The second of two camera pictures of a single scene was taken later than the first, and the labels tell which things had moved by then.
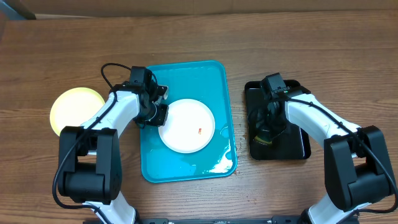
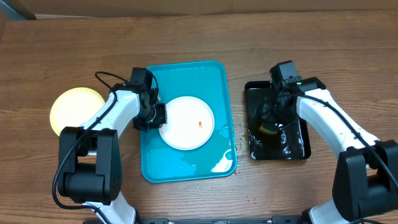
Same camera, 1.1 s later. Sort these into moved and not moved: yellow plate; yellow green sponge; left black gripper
Moved: yellow green sponge
Not moved: left black gripper; yellow plate
